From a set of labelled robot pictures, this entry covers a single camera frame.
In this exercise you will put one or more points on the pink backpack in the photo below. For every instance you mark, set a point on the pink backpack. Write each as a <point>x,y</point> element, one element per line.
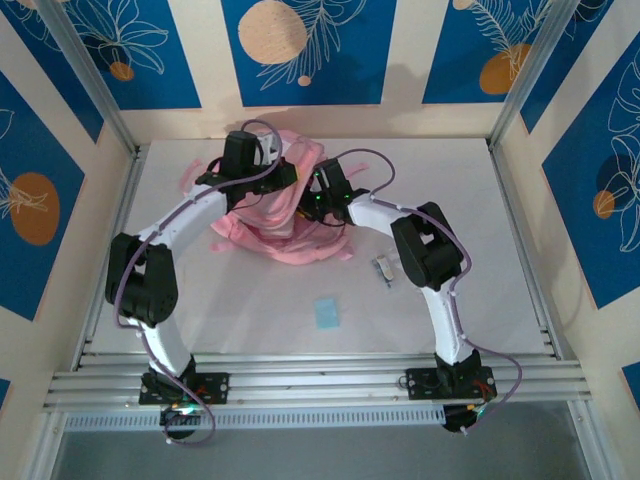
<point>280,235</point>

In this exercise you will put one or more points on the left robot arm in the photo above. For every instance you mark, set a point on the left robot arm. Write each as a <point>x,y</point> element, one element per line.
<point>145,285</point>

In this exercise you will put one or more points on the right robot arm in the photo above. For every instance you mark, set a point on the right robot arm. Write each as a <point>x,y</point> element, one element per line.
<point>430,250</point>

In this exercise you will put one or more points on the small white item in packet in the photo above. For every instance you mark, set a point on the small white item in packet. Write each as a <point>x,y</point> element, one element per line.
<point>384,269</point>

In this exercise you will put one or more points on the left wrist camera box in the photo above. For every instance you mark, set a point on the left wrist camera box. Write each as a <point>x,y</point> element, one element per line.
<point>267,147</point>

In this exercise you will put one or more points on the aluminium frame post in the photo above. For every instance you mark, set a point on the aluminium frame post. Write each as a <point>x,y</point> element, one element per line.
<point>545,75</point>
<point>90,80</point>

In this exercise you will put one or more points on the aluminium mounting rail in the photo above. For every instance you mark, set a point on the aluminium mounting rail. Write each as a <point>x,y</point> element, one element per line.
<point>320,380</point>

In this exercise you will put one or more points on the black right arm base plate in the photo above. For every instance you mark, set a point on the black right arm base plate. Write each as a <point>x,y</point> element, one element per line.
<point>422,384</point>

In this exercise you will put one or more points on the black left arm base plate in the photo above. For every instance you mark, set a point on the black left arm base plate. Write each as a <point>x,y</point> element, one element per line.
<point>215,387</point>

